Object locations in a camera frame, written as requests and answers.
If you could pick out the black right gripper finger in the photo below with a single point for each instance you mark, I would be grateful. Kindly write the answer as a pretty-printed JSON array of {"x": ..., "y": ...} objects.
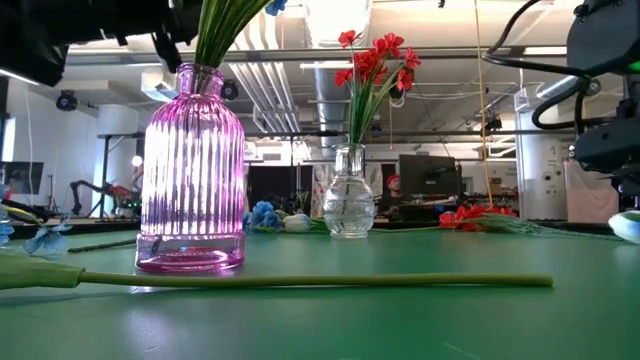
[{"x": 615, "y": 147}]

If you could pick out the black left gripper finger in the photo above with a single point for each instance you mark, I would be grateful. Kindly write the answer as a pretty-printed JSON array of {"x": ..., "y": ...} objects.
[{"x": 185, "y": 20}]

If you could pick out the black table frame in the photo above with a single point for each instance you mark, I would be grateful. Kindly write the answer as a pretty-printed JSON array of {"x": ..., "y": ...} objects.
[{"x": 80, "y": 226}]

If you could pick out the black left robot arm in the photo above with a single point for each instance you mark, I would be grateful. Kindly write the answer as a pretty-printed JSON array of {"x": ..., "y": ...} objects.
[{"x": 30, "y": 40}]

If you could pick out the round white lamp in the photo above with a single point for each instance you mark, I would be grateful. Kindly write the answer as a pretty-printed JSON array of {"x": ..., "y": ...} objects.
[{"x": 137, "y": 161}]

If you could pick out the green table mat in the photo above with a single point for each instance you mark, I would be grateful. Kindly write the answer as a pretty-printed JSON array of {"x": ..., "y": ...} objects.
[{"x": 350, "y": 325}]

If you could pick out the clear textured glass vase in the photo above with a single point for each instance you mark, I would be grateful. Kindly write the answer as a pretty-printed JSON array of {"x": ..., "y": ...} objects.
[{"x": 348, "y": 205}]

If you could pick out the silver ventilation duct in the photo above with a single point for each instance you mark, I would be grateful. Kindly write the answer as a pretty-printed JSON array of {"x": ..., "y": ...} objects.
[{"x": 330, "y": 110}]

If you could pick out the white round column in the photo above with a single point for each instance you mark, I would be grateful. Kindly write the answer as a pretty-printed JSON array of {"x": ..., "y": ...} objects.
[{"x": 542, "y": 175}]

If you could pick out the small background red bouquet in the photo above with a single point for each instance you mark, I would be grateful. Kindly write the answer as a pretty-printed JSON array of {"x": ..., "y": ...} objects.
[{"x": 121, "y": 191}]

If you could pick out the red artificial flower bunch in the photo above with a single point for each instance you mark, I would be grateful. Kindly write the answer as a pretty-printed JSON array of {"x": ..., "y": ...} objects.
[
  {"x": 470, "y": 216},
  {"x": 367, "y": 60}
]

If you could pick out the black background robot arm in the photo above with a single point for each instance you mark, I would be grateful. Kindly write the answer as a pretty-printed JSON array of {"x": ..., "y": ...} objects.
[{"x": 90, "y": 185}]

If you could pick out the black hanging camera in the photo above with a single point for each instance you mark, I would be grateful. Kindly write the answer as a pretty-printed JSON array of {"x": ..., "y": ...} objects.
[{"x": 493, "y": 123}]

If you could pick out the black computer monitor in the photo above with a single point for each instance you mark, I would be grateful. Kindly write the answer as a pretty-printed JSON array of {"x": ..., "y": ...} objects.
[{"x": 430, "y": 175}]

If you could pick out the red cap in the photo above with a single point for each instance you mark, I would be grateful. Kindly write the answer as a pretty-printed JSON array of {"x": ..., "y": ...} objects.
[{"x": 393, "y": 178}]

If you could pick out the pink ribbed glass vase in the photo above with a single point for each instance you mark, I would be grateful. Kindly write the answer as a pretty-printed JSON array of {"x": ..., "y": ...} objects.
[{"x": 190, "y": 175}]

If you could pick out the blue artificial flower bunch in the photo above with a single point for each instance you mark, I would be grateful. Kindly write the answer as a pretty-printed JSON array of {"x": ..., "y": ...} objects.
[
  {"x": 215, "y": 35},
  {"x": 262, "y": 215},
  {"x": 47, "y": 241}
]

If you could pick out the black ceiling spotlight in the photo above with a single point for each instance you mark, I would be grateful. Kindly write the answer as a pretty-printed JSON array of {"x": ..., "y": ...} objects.
[
  {"x": 66, "y": 100},
  {"x": 229, "y": 90},
  {"x": 593, "y": 87}
]

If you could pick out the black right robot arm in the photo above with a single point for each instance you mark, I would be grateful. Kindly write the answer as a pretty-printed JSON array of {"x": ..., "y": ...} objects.
[{"x": 600, "y": 35}]

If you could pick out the dark wall screen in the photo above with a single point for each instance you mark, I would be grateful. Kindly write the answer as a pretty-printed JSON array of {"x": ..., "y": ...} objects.
[{"x": 22, "y": 177}]

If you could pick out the pink cloth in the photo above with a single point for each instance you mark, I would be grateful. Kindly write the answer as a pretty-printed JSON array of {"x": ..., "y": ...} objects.
[{"x": 592, "y": 200}]

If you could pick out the person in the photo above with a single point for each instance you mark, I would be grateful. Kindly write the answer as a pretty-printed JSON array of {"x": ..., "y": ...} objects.
[{"x": 395, "y": 194}]

